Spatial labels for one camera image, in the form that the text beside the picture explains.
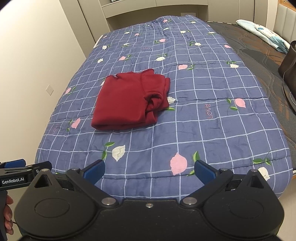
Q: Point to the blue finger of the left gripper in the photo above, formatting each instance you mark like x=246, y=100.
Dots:
x=13, y=164

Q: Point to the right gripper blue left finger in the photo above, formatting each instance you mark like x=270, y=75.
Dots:
x=85, y=181

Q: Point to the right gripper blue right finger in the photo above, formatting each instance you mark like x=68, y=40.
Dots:
x=214, y=182

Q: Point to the red long-sleeve shirt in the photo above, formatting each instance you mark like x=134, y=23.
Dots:
x=131, y=100

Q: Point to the person's left hand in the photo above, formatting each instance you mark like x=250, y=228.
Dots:
x=8, y=214

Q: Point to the blue plaid floral quilt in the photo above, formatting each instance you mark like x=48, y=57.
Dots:
x=218, y=113

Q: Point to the grey patterned mattress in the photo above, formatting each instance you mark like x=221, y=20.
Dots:
x=263, y=61

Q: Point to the dark brown leather bag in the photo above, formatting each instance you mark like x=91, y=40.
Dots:
x=287, y=72

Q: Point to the white floral pillow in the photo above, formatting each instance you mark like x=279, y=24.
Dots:
x=267, y=35

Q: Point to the padded beige headboard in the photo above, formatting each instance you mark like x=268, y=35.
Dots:
x=285, y=21

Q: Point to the white wall socket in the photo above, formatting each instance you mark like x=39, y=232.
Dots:
x=49, y=90

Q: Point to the beige wall cabinet shelf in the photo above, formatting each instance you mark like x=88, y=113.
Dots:
x=95, y=18

